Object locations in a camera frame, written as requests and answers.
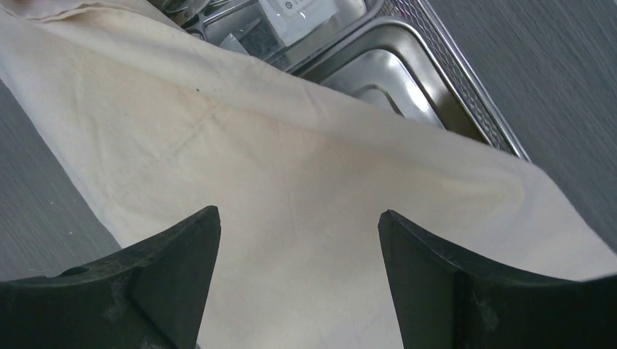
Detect beige cloth wrap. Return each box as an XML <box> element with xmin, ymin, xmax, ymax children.
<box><xmin>1</xmin><ymin>1</ymin><xmax>616</xmax><ymax>348</ymax></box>

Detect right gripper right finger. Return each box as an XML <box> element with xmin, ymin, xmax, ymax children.
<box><xmin>378</xmin><ymin>210</ymin><xmax>616</xmax><ymax>348</ymax></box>

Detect steel tray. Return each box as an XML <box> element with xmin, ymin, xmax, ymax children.
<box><xmin>149</xmin><ymin>0</ymin><xmax>386</xmax><ymax>73</ymax></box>
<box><xmin>294</xmin><ymin>17</ymin><xmax>489</xmax><ymax>144</ymax></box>

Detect left steel tray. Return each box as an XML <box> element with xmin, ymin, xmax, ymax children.
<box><xmin>149</xmin><ymin>0</ymin><xmax>386</xmax><ymax>73</ymax></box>

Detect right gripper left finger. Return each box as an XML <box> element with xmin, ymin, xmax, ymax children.
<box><xmin>1</xmin><ymin>206</ymin><xmax>221</xmax><ymax>348</ymax></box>

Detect steel scissors and forceps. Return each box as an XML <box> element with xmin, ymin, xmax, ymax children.
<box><xmin>151</xmin><ymin>0</ymin><xmax>258</xmax><ymax>41</ymax></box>

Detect right steel tray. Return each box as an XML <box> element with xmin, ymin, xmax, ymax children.
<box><xmin>294</xmin><ymin>17</ymin><xmax>489</xmax><ymax>144</ymax></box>

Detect wire mesh steel basket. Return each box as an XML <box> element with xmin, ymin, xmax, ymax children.
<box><xmin>366</xmin><ymin>0</ymin><xmax>531</xmax><ymax>162</ymax></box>

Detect white sterile pouch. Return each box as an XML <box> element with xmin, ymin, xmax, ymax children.
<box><xmin>258</xmin><ymin>0</ymin><xmax>367</xmax><ymax>46</ymax></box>

